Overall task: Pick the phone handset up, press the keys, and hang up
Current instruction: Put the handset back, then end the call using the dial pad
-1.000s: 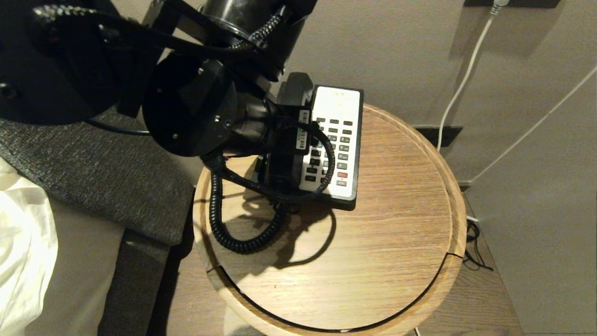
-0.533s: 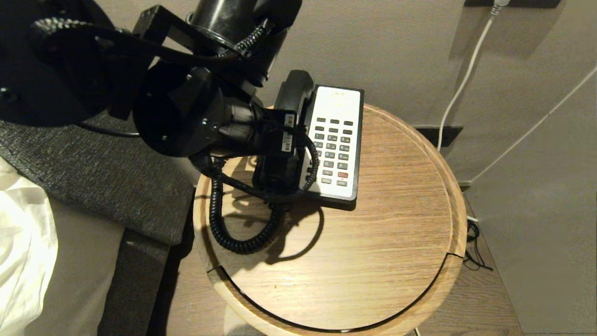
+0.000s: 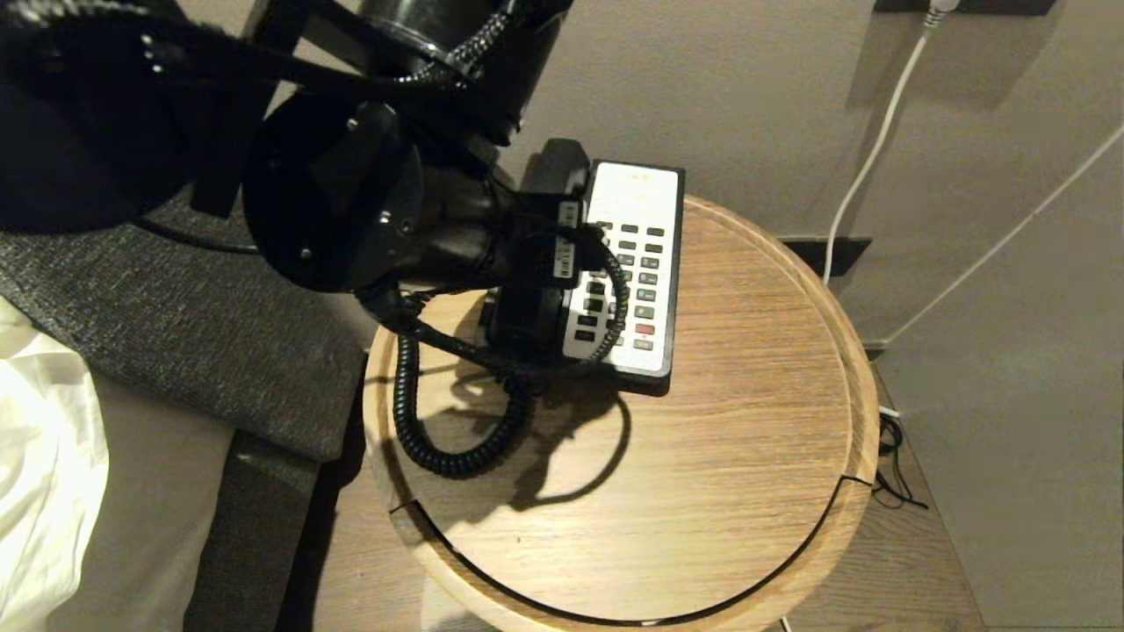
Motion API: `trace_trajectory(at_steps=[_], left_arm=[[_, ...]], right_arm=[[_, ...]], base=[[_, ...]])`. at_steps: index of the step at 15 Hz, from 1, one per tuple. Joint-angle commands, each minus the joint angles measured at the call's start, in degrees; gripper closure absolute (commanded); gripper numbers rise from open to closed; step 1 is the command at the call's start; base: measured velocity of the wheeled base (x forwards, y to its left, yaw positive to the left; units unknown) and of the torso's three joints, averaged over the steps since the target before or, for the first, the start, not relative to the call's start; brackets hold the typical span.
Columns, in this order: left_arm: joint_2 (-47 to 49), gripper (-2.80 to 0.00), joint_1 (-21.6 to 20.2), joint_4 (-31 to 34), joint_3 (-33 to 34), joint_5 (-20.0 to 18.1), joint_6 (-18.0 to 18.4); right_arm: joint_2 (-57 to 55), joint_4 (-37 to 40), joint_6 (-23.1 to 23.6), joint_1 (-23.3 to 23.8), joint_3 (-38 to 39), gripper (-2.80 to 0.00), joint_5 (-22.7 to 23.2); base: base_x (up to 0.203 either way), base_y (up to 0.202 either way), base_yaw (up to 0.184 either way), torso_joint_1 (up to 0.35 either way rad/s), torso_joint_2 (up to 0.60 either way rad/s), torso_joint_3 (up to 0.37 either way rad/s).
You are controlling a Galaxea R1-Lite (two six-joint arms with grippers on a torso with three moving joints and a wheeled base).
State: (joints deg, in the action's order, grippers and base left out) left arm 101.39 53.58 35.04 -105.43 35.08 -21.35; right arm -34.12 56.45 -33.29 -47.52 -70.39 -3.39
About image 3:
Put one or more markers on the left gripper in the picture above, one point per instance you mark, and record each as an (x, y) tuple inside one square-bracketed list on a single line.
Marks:
[(474, 237)]

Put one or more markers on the black phone handset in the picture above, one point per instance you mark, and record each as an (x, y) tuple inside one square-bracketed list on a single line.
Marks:
[(555, 167)]

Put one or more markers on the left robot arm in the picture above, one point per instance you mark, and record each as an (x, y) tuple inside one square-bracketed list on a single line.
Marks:
[(325, 193)]

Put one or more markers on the black phone base white keypad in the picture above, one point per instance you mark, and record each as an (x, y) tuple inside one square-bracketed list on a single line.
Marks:
[(637, 211)]

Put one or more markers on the round wooden side table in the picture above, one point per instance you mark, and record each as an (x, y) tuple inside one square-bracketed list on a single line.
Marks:
[(685, 456)]

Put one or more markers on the white bedding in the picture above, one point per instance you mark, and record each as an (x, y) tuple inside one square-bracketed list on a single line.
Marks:
[(44, 456)]

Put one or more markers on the black wall socket plate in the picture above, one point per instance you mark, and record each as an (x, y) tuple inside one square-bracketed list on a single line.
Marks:
[(825, 254)]

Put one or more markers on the black wall panel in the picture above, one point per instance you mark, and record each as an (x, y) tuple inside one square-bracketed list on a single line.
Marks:
[(966, 6)]

